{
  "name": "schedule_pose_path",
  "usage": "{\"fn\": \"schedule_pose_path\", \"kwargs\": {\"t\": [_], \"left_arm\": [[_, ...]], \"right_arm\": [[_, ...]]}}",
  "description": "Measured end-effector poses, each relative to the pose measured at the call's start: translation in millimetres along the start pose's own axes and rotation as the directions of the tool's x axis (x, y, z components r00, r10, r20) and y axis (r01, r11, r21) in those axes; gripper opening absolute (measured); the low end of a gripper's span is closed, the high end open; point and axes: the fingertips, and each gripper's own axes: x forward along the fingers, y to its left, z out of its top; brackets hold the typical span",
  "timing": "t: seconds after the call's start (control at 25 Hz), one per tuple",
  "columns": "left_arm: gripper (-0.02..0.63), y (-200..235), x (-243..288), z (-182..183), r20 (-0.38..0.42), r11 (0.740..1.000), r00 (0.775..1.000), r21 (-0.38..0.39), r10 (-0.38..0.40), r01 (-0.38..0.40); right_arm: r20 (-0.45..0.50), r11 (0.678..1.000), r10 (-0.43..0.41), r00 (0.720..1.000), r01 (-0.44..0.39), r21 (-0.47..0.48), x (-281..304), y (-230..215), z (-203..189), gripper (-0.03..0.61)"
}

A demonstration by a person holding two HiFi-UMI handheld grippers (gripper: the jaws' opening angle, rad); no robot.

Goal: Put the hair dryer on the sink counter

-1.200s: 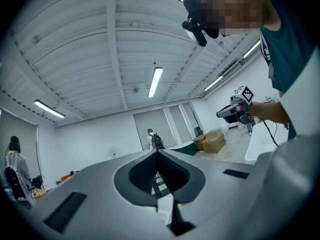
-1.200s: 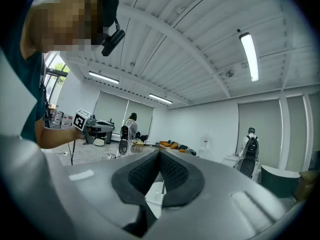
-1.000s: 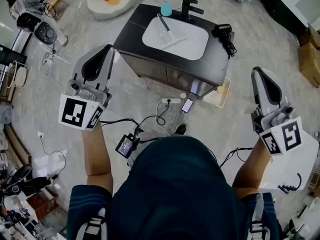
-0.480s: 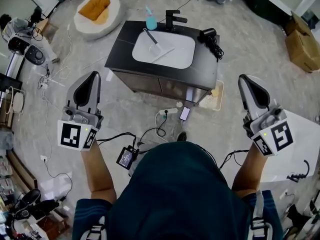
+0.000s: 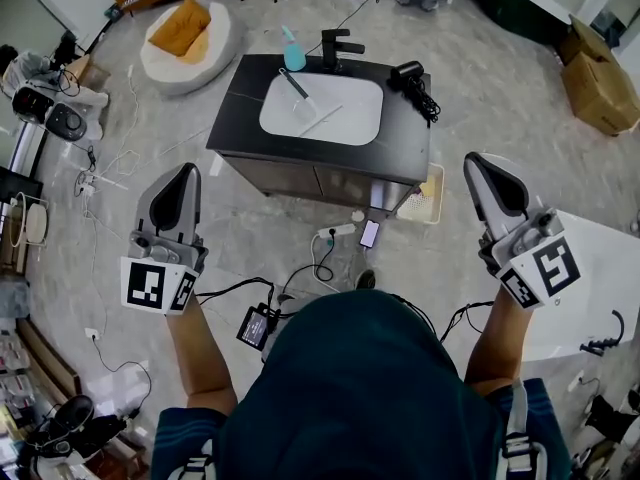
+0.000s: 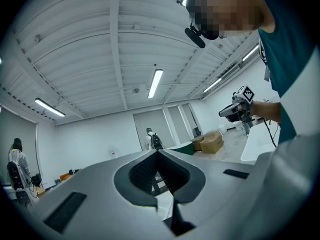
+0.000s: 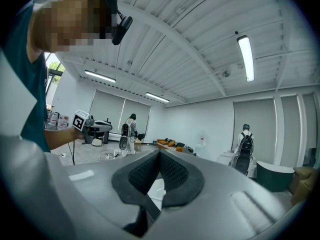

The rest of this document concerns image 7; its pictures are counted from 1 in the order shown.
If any small cardboard box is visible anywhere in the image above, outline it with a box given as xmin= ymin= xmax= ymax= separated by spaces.
xmin=292 ymin=166 xmax=315 ymax=182

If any cluster of clear water jugs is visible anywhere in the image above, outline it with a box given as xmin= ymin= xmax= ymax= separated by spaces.
xmin=46 ymin=111 xmax=70 ymax=131

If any left hand-held gripper cable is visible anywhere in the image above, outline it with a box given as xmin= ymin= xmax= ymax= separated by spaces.
xmin=66 ymin=139 xmax=76 ymax=166

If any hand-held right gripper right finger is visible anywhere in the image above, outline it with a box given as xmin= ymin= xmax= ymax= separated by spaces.
xmin=149 ymin=149 xmax=301 ymax=240

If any narrow grey roller blind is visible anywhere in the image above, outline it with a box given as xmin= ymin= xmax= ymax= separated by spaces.
xmin=280 ymin=95 xmax=301 ymax=169
xmin=301 ymin=92 xmax=319 ymax=165

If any person's head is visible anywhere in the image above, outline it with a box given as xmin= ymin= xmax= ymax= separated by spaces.
xmin=26 ymin=0 xmax=118 ymax=57

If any orange sofa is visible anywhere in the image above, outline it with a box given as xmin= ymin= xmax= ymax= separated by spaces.
xmin=156 ymin=138 xmax=187 ymax=153

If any large cardboard box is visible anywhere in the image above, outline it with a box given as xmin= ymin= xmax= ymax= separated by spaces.
xmin=290 ymin=177 xmax=315 ymax=207

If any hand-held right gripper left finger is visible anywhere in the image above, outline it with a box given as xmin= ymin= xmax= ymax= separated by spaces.
xmin=63 ymin=149 xmax=160 ymax=240

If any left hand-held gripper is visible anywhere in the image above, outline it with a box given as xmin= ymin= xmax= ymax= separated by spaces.
xmin=72 ymin=109 xmax=113 ymax=145

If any wide grey roller blind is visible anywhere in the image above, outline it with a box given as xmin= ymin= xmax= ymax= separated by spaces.
xmin=233 ymin=98 xmax=278 ymax=165
xmin=89 ymin=89 xmax=126 ymax=135
xmin=121 ymin=98 xmax=153 ymax=140

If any person's left forearm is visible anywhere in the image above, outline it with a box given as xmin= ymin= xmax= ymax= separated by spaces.
xmin=44 ymin=127 xmax=85 ymax=151

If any black head-mounted camera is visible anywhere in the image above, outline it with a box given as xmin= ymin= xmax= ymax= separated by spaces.
xmin=111 ymin=10 xmax=134 ymax=46

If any long ceiling light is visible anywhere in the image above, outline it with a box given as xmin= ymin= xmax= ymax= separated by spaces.
xmin=145 ymin=91 xmax=171 ymax=103
xmin=236 ymin=34 xmax=255 ymax=83
xmin=84 ymin=69 xmax=117 ymax=84

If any black backpack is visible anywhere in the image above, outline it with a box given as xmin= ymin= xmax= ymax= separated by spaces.
xmin=238 ymin=132 xmax=254 ymax=150

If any person's teal shirt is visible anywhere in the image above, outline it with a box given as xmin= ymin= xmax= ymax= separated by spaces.
xmin=0 ymin=0 xmax=51 ymax=153

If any dark green bathtub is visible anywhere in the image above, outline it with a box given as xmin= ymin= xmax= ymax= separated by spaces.
xmin=256 ymin=160 xmax=296 ymax=193

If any white water dispenser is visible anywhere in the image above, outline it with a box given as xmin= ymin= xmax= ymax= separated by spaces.
xmin=196 ymin=130 xmax=209 ymax=155

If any white vanity unit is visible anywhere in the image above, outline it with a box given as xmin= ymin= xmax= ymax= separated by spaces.
xmin=216 ymin=150 xmax=257 ymax=179

